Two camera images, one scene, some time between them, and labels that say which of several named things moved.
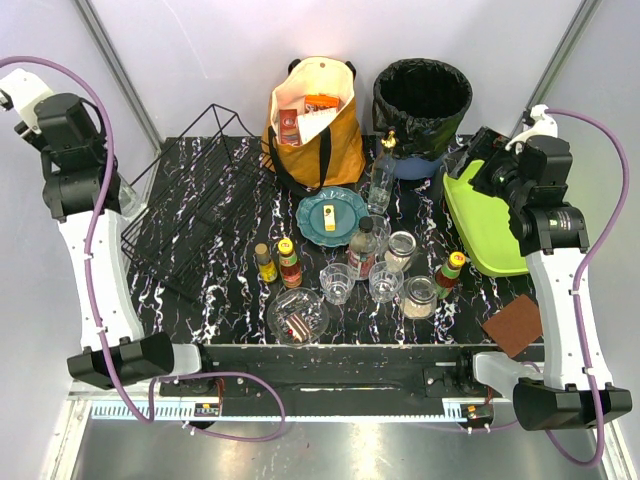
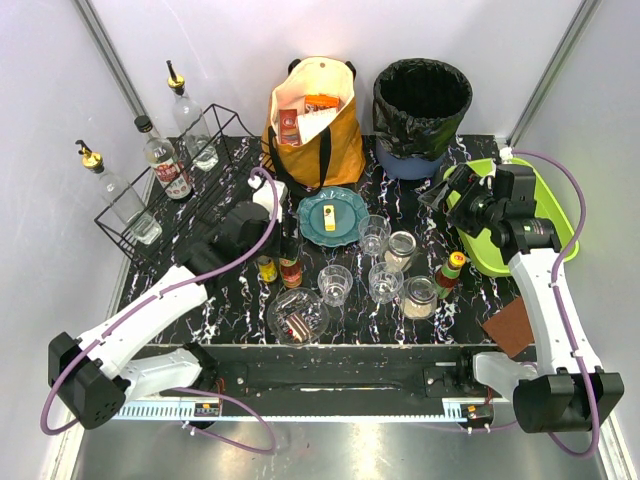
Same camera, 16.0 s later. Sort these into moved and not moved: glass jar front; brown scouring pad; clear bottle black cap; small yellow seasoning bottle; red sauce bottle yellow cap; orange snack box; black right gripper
Moved: black right gripper; clear bottle black cap
Not moved: brown scouring pad; small yellow seasoning bottle; glass jar front; red sauce bottle yellow cap; orange snack box
